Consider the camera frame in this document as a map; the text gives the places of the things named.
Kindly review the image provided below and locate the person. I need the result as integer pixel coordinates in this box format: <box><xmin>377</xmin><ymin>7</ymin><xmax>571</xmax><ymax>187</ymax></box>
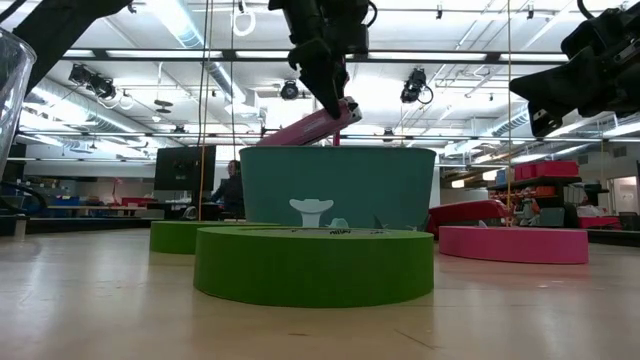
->
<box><xmin>209</xmin><ymin>159</ymin><xmax>246</xmax><ymax>220</ymax></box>

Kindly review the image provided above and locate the black computer monitor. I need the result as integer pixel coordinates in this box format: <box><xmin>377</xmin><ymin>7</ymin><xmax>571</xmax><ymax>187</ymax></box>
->
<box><xmin>153</xmin><ymin>144</ymin><xmax>217</xmax><ymax>192</ymax></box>

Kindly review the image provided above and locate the pink stapler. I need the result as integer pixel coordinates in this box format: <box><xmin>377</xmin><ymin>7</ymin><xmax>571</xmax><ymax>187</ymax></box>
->
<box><xmin>257</xmin><ymin>96</ymin><xmax>363</xmax><ymax>147</ymax></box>

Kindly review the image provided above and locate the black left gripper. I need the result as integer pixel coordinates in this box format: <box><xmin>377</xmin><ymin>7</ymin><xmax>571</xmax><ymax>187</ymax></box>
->
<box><xmin>267</xmin><ymin>0</ymin><xmax>377</xmax><ymax>120</ymax></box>

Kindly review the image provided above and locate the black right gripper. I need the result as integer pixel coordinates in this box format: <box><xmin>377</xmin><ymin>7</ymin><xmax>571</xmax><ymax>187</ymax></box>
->
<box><xmin>509</xmin><ymin>2</ymin><xmax>640</xmax><ymax>139</ymax></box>

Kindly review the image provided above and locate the thin hanging cord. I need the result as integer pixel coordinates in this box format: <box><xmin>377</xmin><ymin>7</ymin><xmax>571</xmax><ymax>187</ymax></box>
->
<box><xmin>506</xmin><ymin>0</ymin><xmax>513</xmax><ymax>224</ymax></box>

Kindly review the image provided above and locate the red box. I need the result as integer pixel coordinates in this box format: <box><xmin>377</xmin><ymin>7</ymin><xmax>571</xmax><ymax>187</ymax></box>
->
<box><xmin>577</xmin><ymin>215</ymin><xmax>621</xmax><ymax>230</ymax></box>

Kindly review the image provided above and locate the shelf with red bins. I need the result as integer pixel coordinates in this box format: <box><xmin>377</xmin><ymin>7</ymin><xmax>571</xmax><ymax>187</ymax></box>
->
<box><xmin>487</xmin><ymin>159</ymin><xmax>584</xmax><ymax>226</ymax></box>

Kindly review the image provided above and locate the red stapler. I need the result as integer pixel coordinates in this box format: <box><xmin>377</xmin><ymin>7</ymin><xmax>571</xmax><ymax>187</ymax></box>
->
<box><xmin>426</xmin><ymin>198</ymin><xmax>511</xmax><ymax>236</ymax></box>

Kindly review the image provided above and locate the green tape roll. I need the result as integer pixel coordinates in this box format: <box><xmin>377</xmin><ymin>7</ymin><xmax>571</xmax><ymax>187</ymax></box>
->
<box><xmin>193</xmin><ymin>225</ymin><xmax>435</xmax><ymax>309</ymax></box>
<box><xmin>149</xmin><ymin>220</ymin><xmax>281</xmax><ymax>255</ymax></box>

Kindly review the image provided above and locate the pink tape roll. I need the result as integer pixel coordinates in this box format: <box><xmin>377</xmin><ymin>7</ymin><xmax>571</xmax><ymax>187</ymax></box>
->
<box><xmin>438</xmin><ymin>225</ymin><xmax>590</xmax><ymax>265</ymax></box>

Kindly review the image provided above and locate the clear plastic tray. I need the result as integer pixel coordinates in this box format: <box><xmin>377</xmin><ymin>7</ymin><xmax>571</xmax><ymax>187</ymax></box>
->
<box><xmin>0</xmin><ymin>27</ymin><xmax>38</xmax><ymax>176</ymax></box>

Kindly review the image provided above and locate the teal plastic bin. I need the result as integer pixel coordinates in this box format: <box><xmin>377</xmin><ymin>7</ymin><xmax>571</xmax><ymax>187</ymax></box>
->
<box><xmin>238</xmin><ymin>145</ymin><xmax>437</xmax><ymax>232</ymax></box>

